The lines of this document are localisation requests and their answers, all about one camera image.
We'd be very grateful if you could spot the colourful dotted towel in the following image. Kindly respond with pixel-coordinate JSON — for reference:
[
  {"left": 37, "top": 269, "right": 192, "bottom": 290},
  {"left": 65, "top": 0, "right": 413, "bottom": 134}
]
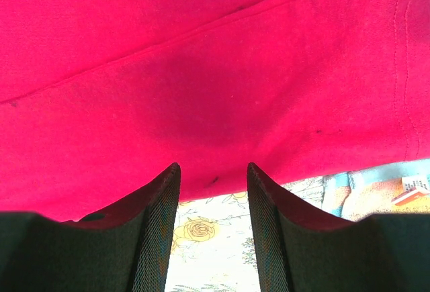
[{"left": 322, "top": 158, "right": 429, "bottom": 222}]

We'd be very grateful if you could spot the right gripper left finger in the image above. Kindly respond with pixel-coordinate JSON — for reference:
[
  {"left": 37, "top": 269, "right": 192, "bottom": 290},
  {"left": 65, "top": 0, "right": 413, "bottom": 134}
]
[{"left": 1, "top": 164, "right": 181, "bottom": 291}]

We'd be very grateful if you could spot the magenta t shirt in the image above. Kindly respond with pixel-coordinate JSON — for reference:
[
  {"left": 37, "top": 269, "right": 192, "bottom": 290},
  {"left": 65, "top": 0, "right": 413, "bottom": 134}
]
[{"left": 1, "top": 0, "right": 429, "bottom": 220}]

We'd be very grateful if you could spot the floral table mat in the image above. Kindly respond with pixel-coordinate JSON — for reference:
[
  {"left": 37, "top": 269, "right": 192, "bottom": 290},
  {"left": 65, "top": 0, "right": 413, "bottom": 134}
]
[{"left": 164, "top": 175, "right": 327, "bottom": 292}]

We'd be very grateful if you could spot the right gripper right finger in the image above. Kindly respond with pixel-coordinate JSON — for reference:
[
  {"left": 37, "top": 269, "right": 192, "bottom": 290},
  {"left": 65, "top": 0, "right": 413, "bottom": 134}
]
[{"left": 247, "top": 163, "right": 429, "bottom": 291}]

